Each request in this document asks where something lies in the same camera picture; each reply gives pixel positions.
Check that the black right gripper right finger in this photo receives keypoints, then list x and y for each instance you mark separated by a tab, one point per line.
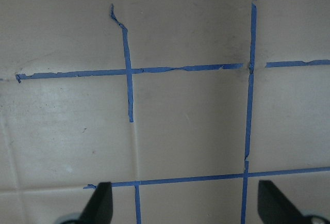
274	207

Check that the brown paper table cover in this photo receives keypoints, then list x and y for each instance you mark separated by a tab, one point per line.
184	105

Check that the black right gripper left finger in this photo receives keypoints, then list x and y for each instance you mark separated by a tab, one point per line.
99	209

